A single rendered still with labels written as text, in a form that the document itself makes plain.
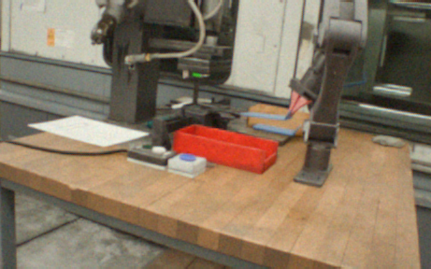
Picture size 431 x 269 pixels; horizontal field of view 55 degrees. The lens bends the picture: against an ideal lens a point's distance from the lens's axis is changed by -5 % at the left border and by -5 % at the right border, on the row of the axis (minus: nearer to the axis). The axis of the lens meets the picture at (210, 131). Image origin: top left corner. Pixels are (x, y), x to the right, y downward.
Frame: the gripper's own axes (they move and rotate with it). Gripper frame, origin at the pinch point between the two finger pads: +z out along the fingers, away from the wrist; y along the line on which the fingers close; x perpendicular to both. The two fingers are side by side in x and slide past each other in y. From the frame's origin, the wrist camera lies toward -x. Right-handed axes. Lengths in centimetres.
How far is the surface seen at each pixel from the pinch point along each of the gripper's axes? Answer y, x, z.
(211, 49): 29.5, 5.2, -2.5
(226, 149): 3.0, 25.2, 11.0
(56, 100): 132, -60, 93
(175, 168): 6.9, 38.8, 16.9
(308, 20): 27, -55, -23
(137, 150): 17.2, 39.1, 19.9
